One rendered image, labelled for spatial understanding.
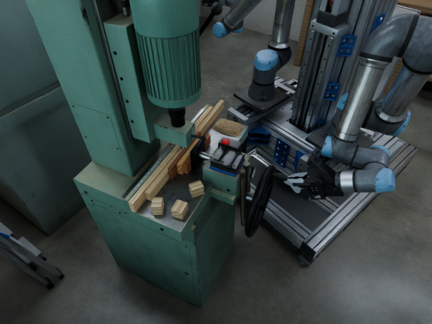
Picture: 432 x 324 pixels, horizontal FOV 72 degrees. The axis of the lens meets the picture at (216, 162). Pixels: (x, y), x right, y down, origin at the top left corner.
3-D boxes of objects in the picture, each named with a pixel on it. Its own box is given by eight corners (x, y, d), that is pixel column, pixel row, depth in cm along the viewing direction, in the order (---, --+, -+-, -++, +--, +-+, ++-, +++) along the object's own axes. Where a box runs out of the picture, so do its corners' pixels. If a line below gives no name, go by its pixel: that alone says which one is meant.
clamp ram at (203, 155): (208, 175, 112) (207, 157, 106) (191, 168, 114) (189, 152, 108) (218, 159, 118) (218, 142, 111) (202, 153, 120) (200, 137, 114)
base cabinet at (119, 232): (202, 310, 164) (195, 245, 113) (116, 267, 181) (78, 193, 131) (234, 243, 192) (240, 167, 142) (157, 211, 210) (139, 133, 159)
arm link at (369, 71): (373, 6, 84) (317, 160, 106) (416, 12, 80) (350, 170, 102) (373, 9, 93) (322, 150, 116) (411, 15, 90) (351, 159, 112)
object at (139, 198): (135, 213, 101) (132, 204, 97) (130, 211, 101) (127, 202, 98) (213, 115, 139) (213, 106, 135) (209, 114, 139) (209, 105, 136)
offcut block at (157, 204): (152, 215, 100) (150, 207, 97) (154, 204, 103) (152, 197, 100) (162, 215, 100) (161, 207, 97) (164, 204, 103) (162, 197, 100)
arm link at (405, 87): (366, 110, 133) (418, 4, 84) (402, 119, 128) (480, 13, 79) (358, 132, 130) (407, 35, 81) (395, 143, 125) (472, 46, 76)
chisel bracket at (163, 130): (187, 152, 109) (186, 134, 103) (155, 141, 114) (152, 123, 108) (197, 139, 114) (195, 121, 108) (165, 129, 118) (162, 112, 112)
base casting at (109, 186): (194, 243, 114) (193, 231, 107) (78, 193, 131) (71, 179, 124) (239, 166, 142) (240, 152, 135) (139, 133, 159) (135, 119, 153)
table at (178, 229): (207, 254, 97) (207, 245, 92) (130, 220, 106) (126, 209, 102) (267, 141, 135) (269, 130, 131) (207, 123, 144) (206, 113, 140)
